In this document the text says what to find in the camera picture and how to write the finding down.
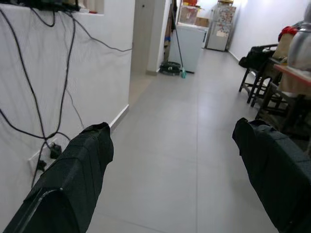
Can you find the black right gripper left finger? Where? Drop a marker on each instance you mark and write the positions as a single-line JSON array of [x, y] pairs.
[[68, 182]]

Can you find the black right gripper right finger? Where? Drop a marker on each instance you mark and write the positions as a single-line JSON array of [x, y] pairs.
[[277, 174]]

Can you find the black power plug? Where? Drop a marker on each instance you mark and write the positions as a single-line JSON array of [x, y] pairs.
[[41, 166], [55, 151]]

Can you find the grey metal pot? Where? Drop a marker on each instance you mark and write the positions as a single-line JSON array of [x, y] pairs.
[[301, 48]]

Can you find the mop with teal head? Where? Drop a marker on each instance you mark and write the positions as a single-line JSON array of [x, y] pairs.
[[184, 74]]

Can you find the red cloth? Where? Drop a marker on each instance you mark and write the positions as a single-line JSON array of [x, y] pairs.
[[288, 31]]

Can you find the white refrigerator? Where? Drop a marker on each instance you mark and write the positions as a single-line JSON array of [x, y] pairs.
[[219, 36]]

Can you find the white chest freezer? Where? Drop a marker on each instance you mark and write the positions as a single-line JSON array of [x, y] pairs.
[[187, 48]]

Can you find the brown cardboard box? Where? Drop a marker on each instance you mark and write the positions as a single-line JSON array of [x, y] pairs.
[[201, 21]]

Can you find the white wall socket plate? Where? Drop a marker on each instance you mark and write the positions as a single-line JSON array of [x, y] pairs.
[[34, 162]]

